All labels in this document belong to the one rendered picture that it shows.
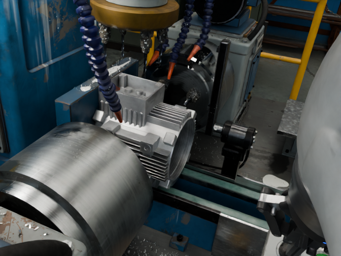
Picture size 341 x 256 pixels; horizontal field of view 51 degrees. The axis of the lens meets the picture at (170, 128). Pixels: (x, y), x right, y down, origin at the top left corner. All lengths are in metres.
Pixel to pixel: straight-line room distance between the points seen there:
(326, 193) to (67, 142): 0.46
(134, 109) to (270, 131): 0.76
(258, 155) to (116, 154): 0.76
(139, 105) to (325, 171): 0.62
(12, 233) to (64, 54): 0.54
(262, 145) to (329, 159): 1.15
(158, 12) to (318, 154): 0.54
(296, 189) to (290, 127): 0.96
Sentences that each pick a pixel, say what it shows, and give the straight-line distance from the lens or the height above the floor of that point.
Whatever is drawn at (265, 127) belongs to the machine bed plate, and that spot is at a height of 0.80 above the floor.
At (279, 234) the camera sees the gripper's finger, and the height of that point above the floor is 1.17.
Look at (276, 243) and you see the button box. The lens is 0.61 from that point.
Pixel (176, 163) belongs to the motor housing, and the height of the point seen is 0.95.
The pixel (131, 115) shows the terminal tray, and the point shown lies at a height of 1.10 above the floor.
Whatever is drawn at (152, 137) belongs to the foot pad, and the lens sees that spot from 0.77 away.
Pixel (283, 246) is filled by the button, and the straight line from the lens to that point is 0.60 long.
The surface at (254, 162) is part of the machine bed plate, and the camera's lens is 1.23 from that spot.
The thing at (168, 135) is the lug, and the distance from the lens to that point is 0.76.
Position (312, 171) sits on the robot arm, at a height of 1.39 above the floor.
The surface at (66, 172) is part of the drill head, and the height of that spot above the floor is 1.16.
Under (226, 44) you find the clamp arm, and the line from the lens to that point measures 0.84.
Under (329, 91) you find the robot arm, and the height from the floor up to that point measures 1.43.
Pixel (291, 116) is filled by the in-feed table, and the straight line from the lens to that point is 1.32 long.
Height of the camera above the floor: 1.50
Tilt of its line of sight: 32 degrees down
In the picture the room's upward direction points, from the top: 6 degrees clockwise
